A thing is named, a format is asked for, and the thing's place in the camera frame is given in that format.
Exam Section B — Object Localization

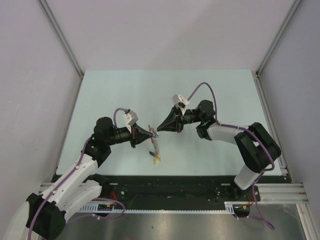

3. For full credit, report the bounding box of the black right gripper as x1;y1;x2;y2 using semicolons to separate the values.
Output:
157;104;204;133

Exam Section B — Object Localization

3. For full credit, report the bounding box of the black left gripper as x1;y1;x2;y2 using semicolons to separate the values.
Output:
106;122;153;148

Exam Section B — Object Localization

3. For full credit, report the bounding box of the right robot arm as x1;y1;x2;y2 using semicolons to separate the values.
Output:
156;100;282;201

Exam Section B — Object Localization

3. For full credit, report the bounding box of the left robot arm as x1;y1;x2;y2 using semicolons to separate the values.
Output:
26;117;153;240

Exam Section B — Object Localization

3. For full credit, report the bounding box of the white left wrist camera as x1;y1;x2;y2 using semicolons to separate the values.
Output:
122;109;138;133

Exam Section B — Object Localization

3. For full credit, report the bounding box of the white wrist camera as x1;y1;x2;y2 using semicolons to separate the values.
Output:
122;109;138;133
172;94;190;116

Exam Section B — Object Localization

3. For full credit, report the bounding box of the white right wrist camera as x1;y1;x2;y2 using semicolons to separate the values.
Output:
172;94;190;116

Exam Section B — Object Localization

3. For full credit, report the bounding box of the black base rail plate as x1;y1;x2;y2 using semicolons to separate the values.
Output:
102;175;261;210

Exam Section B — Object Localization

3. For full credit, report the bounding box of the white slotted cable duct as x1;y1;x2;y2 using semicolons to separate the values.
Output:
77;202;241;215

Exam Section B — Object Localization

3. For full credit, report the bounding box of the right aluminium frame post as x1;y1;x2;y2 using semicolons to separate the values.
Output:
256;0;303;76

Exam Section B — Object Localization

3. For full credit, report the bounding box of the aluminium frame post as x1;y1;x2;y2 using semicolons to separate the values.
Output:
37;0;85;77
256;0;303;76

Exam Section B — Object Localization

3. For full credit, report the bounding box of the left aluminium frame post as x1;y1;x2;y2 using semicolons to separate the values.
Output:
37;0;85;77

